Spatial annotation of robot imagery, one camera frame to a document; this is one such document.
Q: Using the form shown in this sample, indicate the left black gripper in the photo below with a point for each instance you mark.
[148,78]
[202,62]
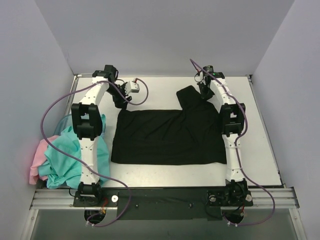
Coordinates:
[120,99]

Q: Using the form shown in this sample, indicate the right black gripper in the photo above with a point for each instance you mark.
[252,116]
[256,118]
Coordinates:
[204,89]

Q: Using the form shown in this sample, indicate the black t shirt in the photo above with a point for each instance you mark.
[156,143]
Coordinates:
[189,136]

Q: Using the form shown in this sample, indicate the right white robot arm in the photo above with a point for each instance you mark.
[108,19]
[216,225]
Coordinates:
[231,122]

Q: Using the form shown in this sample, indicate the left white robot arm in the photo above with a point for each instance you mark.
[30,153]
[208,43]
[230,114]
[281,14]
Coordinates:
[88,125]

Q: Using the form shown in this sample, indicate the clear plastic bin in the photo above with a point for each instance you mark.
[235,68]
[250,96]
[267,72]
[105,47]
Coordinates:
[64,123]

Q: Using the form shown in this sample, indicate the teal t shirt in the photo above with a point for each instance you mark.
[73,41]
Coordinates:
[63,170]

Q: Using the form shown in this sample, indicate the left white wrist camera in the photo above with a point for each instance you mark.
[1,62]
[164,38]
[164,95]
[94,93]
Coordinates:
[131,87]

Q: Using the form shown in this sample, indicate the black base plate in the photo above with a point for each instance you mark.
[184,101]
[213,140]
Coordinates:
[169,203]

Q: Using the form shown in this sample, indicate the aluminium rail frame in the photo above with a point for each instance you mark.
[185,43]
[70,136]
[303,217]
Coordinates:
[60,199]

